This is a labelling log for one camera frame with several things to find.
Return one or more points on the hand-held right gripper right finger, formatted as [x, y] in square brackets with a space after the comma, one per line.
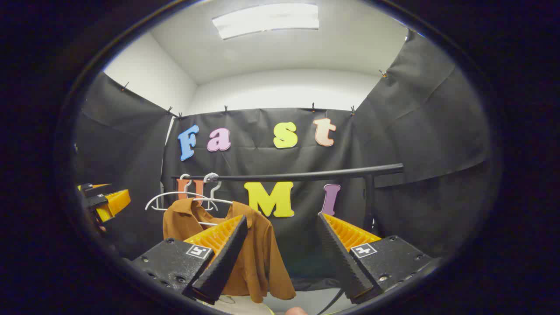
[341, 258]

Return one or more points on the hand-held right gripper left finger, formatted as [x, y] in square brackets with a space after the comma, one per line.
[221, 262]

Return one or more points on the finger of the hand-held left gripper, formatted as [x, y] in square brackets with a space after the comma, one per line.
[94, 186]
[114, 203]

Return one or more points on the brown button shirt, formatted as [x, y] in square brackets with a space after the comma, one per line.
[262, 262]

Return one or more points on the white plastic hanger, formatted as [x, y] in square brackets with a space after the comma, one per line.
[175, 194]
[214, 190]

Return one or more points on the black backdrop cloth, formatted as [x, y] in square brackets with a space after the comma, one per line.
[415, 131]

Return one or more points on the ceiling light panel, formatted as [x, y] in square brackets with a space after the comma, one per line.
[267, 19]

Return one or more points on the black rail post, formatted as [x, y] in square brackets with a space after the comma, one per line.
[175, 190]
[370, 201]

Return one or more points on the black clothes rail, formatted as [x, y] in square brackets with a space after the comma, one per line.
[306, 176]

